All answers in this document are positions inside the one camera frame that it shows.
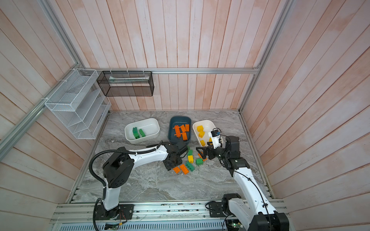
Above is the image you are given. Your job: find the dark teal bin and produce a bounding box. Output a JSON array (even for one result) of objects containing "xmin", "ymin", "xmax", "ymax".
[{"xmin": 168, "ymin": 116, "xmax": 191, "ymax": 144}]

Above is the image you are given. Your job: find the aluminium front rail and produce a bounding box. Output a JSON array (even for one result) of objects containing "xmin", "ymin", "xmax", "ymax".
[{"xmin": 50, "ymin": 200, "xmax": 212, "ymax": 224}]

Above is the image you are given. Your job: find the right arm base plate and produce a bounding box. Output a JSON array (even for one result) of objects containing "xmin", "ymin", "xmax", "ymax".
[{"xmin": 205, "ymin": 201, "xmax": 232, "ymax": 218}]

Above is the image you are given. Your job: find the green long lego brick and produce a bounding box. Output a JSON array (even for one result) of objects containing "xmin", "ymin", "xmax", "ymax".
[{"xmin": 185, "ymin": 161, "xmax": 195, "ymax": 172}]

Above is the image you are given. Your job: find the yellow lego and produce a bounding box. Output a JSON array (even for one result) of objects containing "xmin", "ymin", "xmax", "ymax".
[{"xmin": 198, "ymin": 131, "xmax": 205, "ymax": 138}]

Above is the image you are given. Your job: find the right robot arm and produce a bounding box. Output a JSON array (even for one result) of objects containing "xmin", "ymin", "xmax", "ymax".
[{"xmin": 196, "ymin": 136, "xmax": 290, "ymax": 231}]

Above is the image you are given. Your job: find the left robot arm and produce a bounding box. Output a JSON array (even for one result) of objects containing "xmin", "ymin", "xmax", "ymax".
[{"xmin": 102, "ymin": 141, "xmax": 188, "ymax": 211}]

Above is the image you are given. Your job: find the white wire shelf rack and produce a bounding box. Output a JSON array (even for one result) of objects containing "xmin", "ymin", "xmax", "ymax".
[{"xmin": 45, "ymin": 69, "xmax": 111, "ymax": 140}]

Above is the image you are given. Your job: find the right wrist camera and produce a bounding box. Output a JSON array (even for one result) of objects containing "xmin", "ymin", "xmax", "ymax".
[{"xmin": 208, "ymin": 128, "xmax": 222, "ymax": 149}]

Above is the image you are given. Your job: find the white bin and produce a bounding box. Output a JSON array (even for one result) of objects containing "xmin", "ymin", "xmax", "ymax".
[
  {"xmin": 193, "ymin": 120, "xmax": 222, "ymax": 148},
  {"xmin": 124, "ymin": 118, "xmax": 160, "ymax": 144}
]

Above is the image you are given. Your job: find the black mesh basket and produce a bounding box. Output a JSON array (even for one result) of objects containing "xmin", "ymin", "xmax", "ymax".
[{"xmin": 97, "ymin": 70, "xmax": 155, "ymax": 97}]

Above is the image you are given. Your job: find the right white bin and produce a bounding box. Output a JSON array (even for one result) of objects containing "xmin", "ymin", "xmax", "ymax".
[{"xmin": 193, "ymin": 120, "xmax": 222, "ymax": 148}]

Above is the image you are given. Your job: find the long orange lego plate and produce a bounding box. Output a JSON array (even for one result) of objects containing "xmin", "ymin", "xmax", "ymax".
[{"xmin": 173, "ymin": 125, "xmax": 182, "ymax": 138}]

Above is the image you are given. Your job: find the left white bin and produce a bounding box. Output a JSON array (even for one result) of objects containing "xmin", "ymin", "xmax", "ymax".
[{"xmin": 124, "ymin": 118, "xmax": 160, "ymax": 144}]

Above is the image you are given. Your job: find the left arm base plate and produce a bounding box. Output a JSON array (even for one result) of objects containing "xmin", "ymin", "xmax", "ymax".
[{"xmin": 93, "ymin": 204, "xmax": 134, "ymax": 221}]

